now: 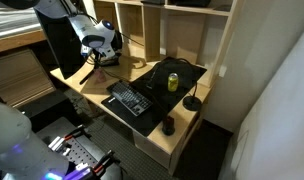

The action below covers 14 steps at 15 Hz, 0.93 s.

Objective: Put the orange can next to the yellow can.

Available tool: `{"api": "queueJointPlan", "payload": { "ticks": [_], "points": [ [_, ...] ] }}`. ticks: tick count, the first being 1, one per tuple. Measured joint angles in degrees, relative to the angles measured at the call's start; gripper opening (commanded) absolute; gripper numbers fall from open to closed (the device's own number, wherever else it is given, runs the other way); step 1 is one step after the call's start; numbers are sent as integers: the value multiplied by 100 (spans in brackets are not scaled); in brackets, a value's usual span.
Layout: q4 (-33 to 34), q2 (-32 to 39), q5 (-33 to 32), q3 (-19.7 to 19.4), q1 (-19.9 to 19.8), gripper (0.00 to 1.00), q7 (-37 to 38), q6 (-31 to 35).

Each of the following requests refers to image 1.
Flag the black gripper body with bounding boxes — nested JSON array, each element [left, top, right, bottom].
[[89, 48, 104, 64]]

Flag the yellow soda can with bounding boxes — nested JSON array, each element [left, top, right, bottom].
[[167, 72, 180, 93]]

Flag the black headphones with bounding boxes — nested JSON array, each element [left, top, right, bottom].
[[114, 29, 124, 58]]

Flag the black computer monitor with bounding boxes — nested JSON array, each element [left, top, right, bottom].
[[35, 9, 95, 80]]

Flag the black mechanical keyboard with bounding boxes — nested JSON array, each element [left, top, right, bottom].
[[106, 79, 154, 117]]

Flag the black low cabinet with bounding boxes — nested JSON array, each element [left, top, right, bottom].
[[11, 89, 84, 134]]

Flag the black desk mat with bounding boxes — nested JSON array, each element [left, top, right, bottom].
[[101, 56, 208, 138]]

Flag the wooden slatted drawer panel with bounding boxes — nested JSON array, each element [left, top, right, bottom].
[[0, 48, 57, 110]]

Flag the red black bar clamp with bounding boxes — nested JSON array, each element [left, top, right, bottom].
[[63, 149, 122, 180], [47, 124, 89, 152]]

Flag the flat black object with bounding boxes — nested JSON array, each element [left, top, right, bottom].
[[173, 0, 212, 8], [140, 0, 166, 6]]

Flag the perforated robot mounting table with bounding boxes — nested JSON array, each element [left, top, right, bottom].
[[35, 115, 124, 180]]

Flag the light wooden shelf hutch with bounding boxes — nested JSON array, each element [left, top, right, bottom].
[[93, 0, 240, 89]]

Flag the grey bed mattress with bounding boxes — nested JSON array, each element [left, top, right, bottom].
[[0, 6, 43, 41]]

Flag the light wooden desk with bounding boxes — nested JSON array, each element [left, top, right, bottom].
[[50, 53, 213, 176]]

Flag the black gooseneck desk lamp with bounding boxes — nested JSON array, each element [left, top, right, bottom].
[[145, 57, 204, 112]]

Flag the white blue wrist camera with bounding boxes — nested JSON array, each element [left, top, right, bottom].
[[80, 45, 93, 58]]

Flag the wooden bed frame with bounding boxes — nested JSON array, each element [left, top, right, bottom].
[[0, 29, 48, 56]]

